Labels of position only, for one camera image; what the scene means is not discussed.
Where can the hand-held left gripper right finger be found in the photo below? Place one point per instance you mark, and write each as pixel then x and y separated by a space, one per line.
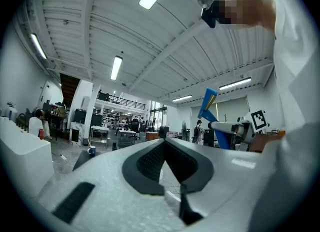
pixel 225 176

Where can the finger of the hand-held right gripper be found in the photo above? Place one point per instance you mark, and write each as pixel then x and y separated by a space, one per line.
pixel 221 127

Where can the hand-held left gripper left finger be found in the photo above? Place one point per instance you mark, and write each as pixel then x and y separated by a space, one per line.
pixel 105 191

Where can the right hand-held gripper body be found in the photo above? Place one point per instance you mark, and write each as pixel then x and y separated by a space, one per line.
pixel 243 135

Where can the blue squeegee with brass blade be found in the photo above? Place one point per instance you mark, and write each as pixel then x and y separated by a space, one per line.
pixel 207 105

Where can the person's right forearm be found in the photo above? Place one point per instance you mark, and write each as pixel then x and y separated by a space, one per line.
pixel 265 142

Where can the wooden coat stand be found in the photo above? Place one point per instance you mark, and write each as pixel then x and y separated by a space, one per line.
pixel 226 117

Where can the black equipment cart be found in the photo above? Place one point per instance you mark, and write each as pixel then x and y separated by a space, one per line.
pixel 209 137

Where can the white roller blind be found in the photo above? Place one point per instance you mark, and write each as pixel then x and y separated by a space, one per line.
pixel 232 110

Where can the black standing fan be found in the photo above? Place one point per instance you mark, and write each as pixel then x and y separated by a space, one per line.
pixel 185 127

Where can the black table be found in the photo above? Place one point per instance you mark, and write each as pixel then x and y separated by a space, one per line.
pixel 82 162

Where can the blue and white mug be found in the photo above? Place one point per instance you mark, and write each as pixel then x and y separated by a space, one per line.
pixel 92 150

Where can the black mesh trash bin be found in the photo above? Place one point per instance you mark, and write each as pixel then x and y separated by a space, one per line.
pixel 85 142

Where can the black low cabinet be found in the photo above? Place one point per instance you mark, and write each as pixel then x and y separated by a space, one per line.
pixel 164 132

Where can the white top metal table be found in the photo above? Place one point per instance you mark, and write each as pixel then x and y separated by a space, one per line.
pixel 127 132
pixel 99 127

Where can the marble pattern cabinet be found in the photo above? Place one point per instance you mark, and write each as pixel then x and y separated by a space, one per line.
pixel 77 128

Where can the wooden cabinet with white top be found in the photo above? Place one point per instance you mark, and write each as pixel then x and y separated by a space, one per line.
pixel 152 136

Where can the black office chair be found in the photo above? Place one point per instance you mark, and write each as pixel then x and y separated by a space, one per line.
pixel 135 127

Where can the clothes rack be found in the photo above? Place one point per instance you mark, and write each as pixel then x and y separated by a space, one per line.
pixel 150 124

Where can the large black bin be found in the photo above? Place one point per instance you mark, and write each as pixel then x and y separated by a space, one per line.
pixel 80 116
pixel 96 119

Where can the red bottle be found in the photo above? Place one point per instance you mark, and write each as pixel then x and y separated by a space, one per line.
pixel 41 134

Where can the black mezzanine railing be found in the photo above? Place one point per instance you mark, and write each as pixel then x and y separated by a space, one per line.
pixel 125 102

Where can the person's white shirt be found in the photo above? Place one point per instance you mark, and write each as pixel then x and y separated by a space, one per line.
pixel 295 50

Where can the black bathtub faucet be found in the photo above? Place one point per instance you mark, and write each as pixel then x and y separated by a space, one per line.
pixel 22 122

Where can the dark staircase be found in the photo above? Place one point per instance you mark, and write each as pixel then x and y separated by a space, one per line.
pixel 69 88

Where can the white door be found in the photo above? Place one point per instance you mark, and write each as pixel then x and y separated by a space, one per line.
pixel 45 94

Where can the blue bottle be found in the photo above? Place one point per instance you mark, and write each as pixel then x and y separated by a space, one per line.
pixel 10 115

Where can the white floor appliance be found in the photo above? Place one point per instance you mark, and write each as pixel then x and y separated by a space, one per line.
pixel 12 112

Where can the person's head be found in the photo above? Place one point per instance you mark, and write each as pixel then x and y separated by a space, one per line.
pixel 250 8

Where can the round grey ceiling fixture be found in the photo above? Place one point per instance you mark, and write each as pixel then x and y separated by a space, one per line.
pixel 204 0

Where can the black head-worn camera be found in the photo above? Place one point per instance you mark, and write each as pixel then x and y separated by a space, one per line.
pixel 210 15

